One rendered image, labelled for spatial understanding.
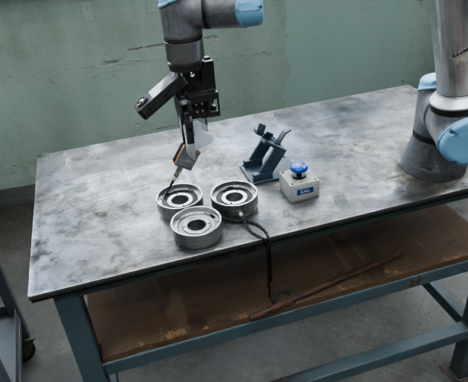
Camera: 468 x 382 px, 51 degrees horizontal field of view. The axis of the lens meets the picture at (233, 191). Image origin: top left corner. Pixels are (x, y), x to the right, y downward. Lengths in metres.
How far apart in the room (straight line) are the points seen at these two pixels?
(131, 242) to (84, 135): 1.72
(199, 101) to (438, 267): 0.77
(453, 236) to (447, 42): 0.66
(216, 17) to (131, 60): 1.70
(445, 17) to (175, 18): 0.48
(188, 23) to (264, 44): 1.82
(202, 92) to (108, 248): 0.37
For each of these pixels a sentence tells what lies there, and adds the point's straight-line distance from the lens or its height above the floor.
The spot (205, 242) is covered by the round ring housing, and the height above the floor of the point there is 0.82.
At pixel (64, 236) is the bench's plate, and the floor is 0.80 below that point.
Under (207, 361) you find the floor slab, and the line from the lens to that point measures 1.85.
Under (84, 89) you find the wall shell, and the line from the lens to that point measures 2.65.
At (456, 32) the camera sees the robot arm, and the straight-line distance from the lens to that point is 1.00.
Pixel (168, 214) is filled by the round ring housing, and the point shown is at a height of 0.82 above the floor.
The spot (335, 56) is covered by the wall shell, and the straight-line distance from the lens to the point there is 2.97.
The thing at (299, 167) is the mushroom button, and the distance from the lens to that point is 1.12.
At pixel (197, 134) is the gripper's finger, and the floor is 0.98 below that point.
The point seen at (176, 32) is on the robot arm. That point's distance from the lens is 0.96.
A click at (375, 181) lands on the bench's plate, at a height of 0.80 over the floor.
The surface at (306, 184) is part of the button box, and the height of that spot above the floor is 0.84.
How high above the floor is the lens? 1.44
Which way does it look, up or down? 33 degrees down
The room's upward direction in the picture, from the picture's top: 5 degrees counter-clockwise
